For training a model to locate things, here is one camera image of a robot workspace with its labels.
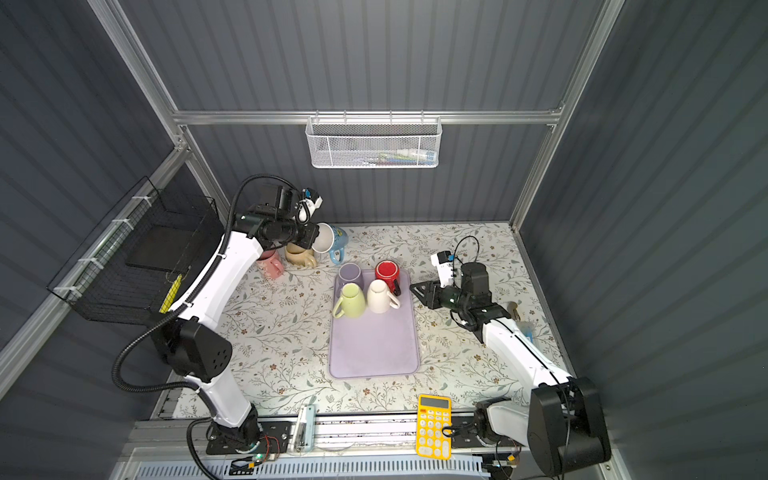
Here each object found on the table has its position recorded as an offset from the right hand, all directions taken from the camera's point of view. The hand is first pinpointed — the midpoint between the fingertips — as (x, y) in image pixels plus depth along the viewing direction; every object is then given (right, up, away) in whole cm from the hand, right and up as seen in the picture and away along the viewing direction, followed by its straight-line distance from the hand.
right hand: (418, 289), depth 81 cm
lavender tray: (-12, -18, +8) cm, 23 cm away
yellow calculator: (+4, -31, -6) cm, 32 cm away
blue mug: (-23, +14, -3) cm, 27 cm away
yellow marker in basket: (-59, 0, -13) cm, 60 cm away
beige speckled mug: (-39, +9, +21) cm, 45 cm away
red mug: (-8, +4, +16) cm, 18 cm away
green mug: (-19, -5, +8) cm, 21 cm away
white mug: (-11, -4, +10) cm, 16 cm away
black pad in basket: (-65, +11, -6) cm, 66 cm away
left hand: (-29, +17, +2) cm, 34 cm away
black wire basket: (-72, +6, -9) cm, 72 cm away
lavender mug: (-22, +3, +15) cm, 27 cm away
